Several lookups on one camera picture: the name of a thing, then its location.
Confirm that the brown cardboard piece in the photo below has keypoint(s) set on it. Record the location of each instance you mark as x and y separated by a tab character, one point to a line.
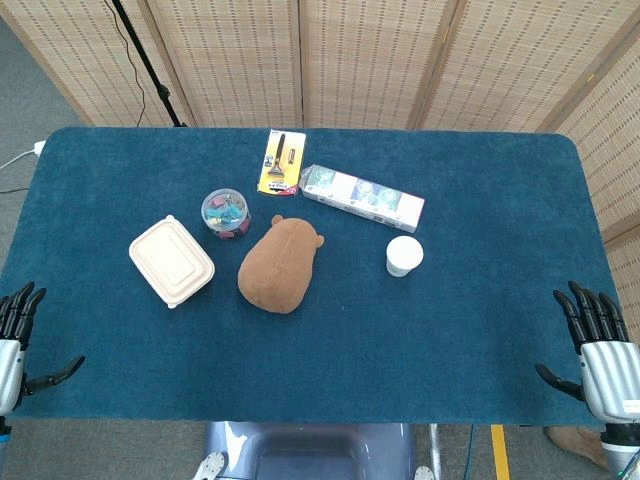
575	445

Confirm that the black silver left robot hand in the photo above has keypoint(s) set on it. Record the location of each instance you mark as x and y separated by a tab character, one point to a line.
11	350

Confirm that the white floral paper cup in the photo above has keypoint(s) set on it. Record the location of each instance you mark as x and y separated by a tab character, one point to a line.
403	256

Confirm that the black tripod stand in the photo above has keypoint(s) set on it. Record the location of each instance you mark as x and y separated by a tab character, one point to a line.
150	65

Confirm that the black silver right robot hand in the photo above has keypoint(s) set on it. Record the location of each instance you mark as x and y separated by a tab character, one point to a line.
602	360

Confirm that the clear jar of binder clips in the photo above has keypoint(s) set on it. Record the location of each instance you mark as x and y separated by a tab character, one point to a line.
225	213

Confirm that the yellow razor blister pack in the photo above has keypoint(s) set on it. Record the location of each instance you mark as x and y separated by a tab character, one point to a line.
281	162

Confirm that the beige lidded food container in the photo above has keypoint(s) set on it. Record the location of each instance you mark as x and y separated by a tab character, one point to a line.
171	260

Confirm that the blue table cloth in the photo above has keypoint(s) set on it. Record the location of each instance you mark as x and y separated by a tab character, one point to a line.
320	350

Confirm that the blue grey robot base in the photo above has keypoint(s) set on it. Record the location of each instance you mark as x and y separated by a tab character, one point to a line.
305	452

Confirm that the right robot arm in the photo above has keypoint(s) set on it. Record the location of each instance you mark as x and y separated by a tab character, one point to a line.
620	457

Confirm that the yellow floor tape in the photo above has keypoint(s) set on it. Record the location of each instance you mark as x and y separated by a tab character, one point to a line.
500	452

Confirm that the brown capybara plush toy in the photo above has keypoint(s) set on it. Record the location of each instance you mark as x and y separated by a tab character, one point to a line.
277	267

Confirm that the tissue pocket pack bundle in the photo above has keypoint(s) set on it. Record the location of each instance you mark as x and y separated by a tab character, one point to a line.
362	196

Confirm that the white power strip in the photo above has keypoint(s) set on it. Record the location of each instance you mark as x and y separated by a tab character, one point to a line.
38	147

